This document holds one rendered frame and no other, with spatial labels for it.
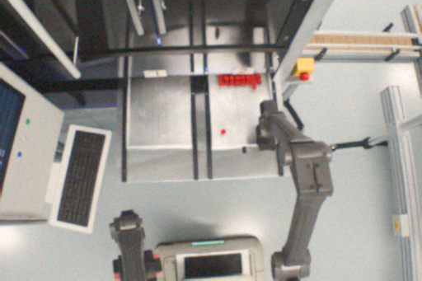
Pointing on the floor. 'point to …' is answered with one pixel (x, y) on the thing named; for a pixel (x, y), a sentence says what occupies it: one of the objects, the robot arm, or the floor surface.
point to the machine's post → (312, 17)
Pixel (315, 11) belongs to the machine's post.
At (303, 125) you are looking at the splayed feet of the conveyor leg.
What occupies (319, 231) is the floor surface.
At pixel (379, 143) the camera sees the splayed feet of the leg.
